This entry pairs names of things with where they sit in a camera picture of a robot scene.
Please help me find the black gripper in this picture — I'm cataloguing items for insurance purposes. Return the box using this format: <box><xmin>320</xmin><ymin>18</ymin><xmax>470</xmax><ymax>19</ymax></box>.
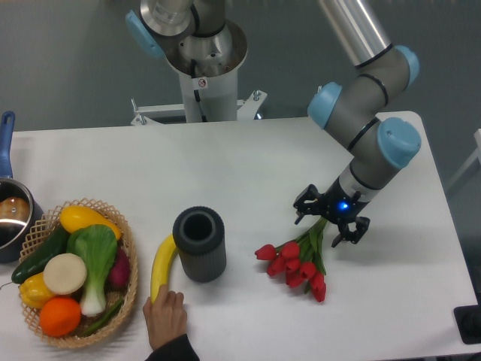
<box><xmin>293</xmin><ymin>179</ymin><xmax>370</xmax><ymax>247</ymax></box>

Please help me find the red tulip bouquet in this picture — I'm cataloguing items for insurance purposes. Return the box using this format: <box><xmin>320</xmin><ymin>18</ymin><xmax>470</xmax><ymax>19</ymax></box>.
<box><xmin>254</xmin><ymin>218</ymin><xmax>328</xmax><ymax>303</ymax></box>

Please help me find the dark grey ribbed vase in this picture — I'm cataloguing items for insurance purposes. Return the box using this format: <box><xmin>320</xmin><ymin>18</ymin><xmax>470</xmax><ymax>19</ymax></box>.
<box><xmin>173</xmin><ymin>206</ymin><xmax>226</xmax><ymax>283</ymax></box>

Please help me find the yellow banana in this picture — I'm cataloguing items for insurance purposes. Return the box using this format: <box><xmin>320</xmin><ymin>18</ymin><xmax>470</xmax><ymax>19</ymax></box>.
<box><xmin>150</xmin><ymin>234</ymin><xmax>177</xmax><ymax>303</ymax></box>

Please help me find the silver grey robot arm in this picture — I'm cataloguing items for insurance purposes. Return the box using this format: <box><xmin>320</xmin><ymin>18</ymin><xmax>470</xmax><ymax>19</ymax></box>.
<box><xmin>126</xmin><ymin>1</ymin><xmax>421</xmax><ymax>243</ymax></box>

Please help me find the dark sleeved forearm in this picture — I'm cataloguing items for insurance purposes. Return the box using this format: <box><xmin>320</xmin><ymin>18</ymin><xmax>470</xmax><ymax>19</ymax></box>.
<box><xmin>146</xmin><ymin>334</ymin><xmax>200</xmax><ymax>361</ymax></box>

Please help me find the person's hand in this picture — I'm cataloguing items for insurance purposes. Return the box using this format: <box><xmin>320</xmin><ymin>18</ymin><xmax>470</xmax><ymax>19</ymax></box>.
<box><xmin>143</xmin><ymin>284</ymin><xmax>187</xmax><ymax>350</ymax></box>

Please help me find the white furniture at right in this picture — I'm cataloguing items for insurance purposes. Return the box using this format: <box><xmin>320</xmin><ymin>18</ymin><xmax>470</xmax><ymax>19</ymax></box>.
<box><xmin>451</xmin><ymin>129</ymin><xmax>480</xmax><ymax>187</ymax></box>

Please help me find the black device at edge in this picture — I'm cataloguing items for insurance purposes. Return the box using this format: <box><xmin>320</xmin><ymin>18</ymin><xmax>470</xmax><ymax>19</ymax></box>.
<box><xmin>453</xmin><ymin>305</ymin><xmax>480</xmax><ymax>344</ymax></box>

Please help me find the purple red radish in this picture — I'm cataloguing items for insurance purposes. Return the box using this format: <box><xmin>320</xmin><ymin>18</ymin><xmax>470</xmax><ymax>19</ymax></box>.
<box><xmin>107</xmin><ymin>247</ymin><xmax>130</xmax><ymax>287</ymax></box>

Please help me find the green bok choy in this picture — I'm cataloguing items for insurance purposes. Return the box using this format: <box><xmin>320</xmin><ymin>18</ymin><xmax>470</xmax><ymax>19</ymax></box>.
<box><xmin>67</xmin><ymin>224</ymin><xmax>117</xmax><ymax>317</ymax></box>

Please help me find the green bean pod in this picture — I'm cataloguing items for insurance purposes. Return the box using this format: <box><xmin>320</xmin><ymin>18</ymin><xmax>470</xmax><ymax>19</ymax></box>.
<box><xmin>80</xmin><ymin>298</ymin><xmax>124</xmax><ymax>337</ymax></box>

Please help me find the woven wicker basket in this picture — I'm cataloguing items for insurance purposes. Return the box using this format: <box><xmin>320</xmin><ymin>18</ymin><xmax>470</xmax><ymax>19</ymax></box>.
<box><xmin>20</xmin><ymin>198</ymin><xmax>138</xmax><ymax>349</ymax></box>

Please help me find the yellow squash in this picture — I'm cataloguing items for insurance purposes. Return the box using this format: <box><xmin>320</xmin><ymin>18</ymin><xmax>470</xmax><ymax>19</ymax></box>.
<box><xmin>59</xmin><ymin>205</ymin><xmax>122</xmax><ymax>241</ymax></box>

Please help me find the cream round bun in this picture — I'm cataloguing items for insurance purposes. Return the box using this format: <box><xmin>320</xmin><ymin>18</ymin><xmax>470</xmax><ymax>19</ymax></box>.
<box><xmin>43</xmin><ymin>253</ymin><xmax>87</xmax><ymax>295</ymax></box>

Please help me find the orange fruit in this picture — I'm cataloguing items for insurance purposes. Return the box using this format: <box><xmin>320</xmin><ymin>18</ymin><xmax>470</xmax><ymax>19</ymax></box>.
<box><xmin>39</xmin><ymin>296</ymin><xmax>81</xmax><ymax>337</ymax></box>

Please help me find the green cucumber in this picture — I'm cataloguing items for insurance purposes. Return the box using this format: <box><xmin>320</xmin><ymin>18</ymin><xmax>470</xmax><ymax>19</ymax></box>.
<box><xmin>11</xmin><ymin>225</ymin><xmax>70</xmax><ymax>284</ymax></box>

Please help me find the yellow bell pepper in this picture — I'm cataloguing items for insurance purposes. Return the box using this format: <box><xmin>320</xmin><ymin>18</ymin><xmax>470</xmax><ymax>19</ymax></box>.
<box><xmin>19</xmin><ymin>272</ymin><xmax>56</xmax><ymax>309</ymax></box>

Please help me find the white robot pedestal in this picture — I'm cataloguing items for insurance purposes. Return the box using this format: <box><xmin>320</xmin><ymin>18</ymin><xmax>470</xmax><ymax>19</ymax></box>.
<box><xmin>178</xmin><ymin>69</ymin><xmax>237</xmax><ymax>123</ymax></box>

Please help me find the white metal base frame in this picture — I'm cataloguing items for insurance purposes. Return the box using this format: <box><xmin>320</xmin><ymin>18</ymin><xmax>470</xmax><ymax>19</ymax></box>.
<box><xmin>130</xmin><ymin>89</ymin><xmax>268</xmax><ymax>126</ymax></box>

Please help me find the blue handled saucepan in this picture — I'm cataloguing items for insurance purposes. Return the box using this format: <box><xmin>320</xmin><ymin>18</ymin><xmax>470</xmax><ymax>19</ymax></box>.
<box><xmin>1</xmin><ymin>111</ymin><xmax>43</xmax><ymax>263</ymax></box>

